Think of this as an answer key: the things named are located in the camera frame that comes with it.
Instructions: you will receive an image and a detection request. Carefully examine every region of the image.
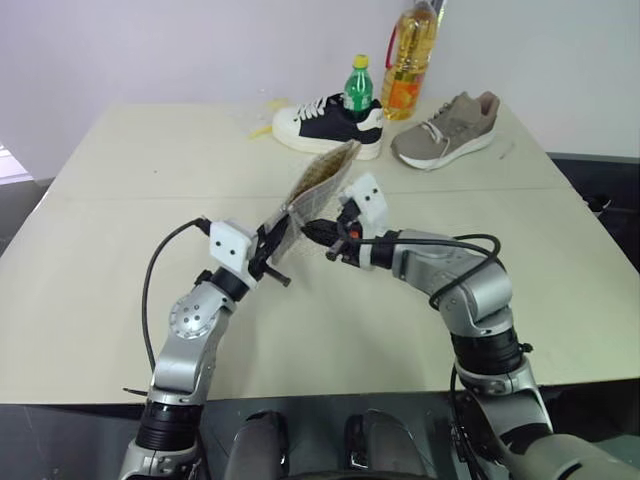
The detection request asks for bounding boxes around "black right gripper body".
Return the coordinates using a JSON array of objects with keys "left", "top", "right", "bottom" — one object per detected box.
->
[{"left": 324, "top": 202, "right": 363, "bottom": 264}]

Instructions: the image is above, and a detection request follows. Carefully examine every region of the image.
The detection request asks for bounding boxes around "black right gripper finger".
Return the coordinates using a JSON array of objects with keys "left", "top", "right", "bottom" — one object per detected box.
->
[
  {"left": 301, "top": 220, "right": 344, "bottom": 236},
  {"left": 306, "top": 232, "right": 345, "bottom": 248}
]

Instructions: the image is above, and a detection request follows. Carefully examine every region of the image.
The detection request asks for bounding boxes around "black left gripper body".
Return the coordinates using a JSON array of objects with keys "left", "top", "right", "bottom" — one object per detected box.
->
[{"left": 245, "top": 234, "right": 293, "bottom": 290}]

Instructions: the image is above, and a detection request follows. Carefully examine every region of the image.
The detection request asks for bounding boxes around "grey mesh zipper pouch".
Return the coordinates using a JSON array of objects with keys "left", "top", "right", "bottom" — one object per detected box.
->
[{"left": 263, "top": 139, "right": 363, "bottom": 267}]

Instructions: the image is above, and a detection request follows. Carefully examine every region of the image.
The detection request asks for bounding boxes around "black and white sneaker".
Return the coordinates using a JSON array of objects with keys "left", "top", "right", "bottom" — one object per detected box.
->
[{"left": 271, "top": 92, "right": 385, "bottom": 161}]

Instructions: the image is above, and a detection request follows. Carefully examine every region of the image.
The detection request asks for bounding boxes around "green bottle with yellow cap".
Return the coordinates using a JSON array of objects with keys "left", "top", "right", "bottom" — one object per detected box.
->
[{"left": 343, "top": 54, "right": 375, "bottom": 112}]

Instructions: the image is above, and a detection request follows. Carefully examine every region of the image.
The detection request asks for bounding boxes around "beige knit sneaker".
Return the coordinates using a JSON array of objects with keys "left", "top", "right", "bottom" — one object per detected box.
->
[{"left": 390, "top": 90, "right": 502, "bottom": 172}]

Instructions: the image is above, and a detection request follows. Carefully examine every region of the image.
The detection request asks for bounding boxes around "large cooking oil bottle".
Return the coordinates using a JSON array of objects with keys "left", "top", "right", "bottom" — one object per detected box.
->
[{"left": 380, "top": 0, "right": 439, "bottom": 122}]

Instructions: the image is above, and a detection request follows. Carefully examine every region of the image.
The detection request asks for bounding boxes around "dark grey rounded leg shape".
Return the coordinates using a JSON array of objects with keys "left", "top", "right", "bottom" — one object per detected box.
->
[{"left": 228, "top": 409, "right": 292, "bottom": 480}]

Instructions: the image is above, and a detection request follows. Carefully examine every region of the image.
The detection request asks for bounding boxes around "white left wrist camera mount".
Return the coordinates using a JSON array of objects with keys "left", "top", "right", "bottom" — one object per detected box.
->
[{"left": 208, "top": 218, "right": 262, "bottom": 292}]

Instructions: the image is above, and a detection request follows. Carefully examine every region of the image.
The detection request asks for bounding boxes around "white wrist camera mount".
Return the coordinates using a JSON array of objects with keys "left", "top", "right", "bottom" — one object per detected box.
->
[
  {"left": 208, "top": 218, "right": 262, "bottom": 292},
  {"left": 338, "top": 173, "right": 391, "bottom": 272}
]

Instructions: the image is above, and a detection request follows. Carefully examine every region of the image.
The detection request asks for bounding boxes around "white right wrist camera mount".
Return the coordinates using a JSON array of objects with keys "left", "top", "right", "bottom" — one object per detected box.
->
[{"left": 338, "top": 173, "right": 391, "bottom": 272}]

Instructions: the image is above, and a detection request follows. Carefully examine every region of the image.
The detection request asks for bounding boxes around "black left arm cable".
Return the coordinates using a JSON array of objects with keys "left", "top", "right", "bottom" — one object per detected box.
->
[{"left": 141, "top": 216, "right": 209, "bottom": 374}]

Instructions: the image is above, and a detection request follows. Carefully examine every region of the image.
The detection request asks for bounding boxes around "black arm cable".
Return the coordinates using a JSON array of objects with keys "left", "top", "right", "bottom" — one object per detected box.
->
[
  {"left": 141, "top": 216, "right": 209, "bottom": 374},
  {"left": 357, "top": 232, "right": 503, "bottom": 309}
]

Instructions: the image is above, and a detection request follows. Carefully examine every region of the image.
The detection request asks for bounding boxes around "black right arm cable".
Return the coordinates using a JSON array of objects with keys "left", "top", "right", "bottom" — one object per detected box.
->
[{"left": 357, "top": 232, "right": 503, "bottom": 309}]

